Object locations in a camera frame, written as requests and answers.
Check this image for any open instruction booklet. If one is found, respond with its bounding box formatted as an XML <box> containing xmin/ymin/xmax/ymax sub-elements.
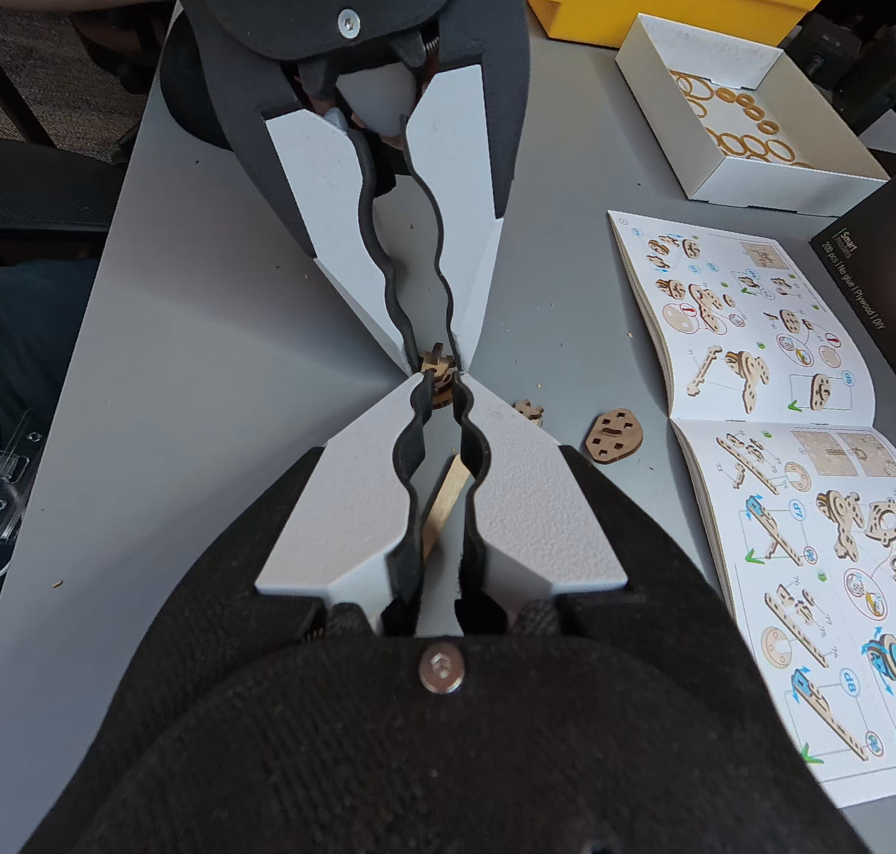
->
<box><xmin>608</xmin><ymin>210</ymin><xmax>896</xmax><ymax>809</ymax></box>

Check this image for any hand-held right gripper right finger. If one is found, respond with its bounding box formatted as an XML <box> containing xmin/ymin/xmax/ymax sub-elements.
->
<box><xmin>454</xmin><ymin>371</ymin><xmax>627</xmax><ymax>636</ymax></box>

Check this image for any black office chair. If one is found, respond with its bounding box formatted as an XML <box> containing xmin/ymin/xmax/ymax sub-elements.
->
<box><xmin>0</xmin><ymin>14</ymin><xmax>169</xmax><ymax>267</ymax></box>

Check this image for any group of wooden rings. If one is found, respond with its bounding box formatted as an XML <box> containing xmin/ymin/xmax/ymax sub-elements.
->
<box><xmin>668</xmin><ymin>70</ymin><xmax>816</xmax><ymax>169</ymax></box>

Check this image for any black model kit box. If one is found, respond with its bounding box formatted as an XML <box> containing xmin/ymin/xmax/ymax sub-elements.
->
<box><xmin>808</xmin><ymin>178</ymin><xmax>896</xmax><ymax>358</ymax></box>

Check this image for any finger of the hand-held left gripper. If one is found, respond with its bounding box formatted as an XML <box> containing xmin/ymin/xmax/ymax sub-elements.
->
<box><xmin>402</xmin><ymin>61</ymin><xmax>505</xmax><ymax>368</ymax></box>
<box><xmin>265</xmin><ymin>108</ymin><xmax>422</xmax><ymax>375</ymax></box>

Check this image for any small wooden gear assembly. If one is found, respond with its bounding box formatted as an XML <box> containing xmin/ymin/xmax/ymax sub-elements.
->
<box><xmin>419</xmin><ymin>341</ymin><xmax>457</xmax><ymax>410</ymax></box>

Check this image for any white cardboard box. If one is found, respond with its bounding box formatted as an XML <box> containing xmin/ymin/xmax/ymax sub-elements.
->
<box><xmin>615</xmin><ymin>14</ymin><xmax>890</xmax><ymax>209</ymax></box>

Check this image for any thin plywood strip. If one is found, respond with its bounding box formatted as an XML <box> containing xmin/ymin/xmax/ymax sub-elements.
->
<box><xmin>420</xmin><ymin>451</ymin><xmax>470</xmax><ymax>561</ymax></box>

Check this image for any oval slotted wooden disc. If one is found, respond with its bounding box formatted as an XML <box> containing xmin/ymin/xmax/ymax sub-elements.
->
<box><xmin>584</xmin><ymin>409</ymin><xmax>644</xmax><ymax>464</ymax></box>

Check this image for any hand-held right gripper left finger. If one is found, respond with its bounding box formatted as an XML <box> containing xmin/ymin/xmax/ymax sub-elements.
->
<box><xmin>255</xmin><ymin>372</ymin><xmax>429</xmax><ymax>636</ymax></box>

